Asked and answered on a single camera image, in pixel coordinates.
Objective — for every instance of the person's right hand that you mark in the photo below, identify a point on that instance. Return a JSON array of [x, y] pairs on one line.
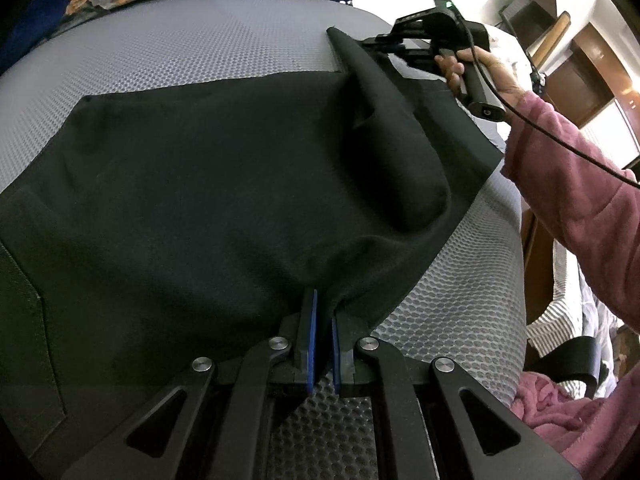
[[500, 77]]

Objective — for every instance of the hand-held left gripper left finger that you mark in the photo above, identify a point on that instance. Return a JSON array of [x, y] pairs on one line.
[[312, 330]]

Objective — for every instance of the brown wooden cabinet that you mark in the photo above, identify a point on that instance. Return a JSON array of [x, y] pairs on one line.
[[590, 60]]

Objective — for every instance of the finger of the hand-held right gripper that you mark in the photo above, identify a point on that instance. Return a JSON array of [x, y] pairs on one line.
[[380, 39], [405, 55]]

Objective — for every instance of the striped cloth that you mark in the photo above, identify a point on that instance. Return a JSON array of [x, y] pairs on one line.
[[560, 317]]

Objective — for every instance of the black pants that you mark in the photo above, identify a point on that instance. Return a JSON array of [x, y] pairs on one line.
[[200, 185]]

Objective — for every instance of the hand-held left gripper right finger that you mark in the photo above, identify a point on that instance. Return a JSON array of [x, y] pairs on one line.
[[336, 355]]

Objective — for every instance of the grey mesh mattress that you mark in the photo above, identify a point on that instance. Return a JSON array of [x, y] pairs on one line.
[[175, 45]]

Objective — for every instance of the person's pink robe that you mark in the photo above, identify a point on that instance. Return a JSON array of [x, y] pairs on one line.
[[600, 435]]

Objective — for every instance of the person's right forearm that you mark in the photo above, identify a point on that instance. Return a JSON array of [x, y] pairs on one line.
[[575, 195]]

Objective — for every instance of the blue floral blanket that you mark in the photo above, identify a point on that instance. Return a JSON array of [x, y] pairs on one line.
[[30, 30]]

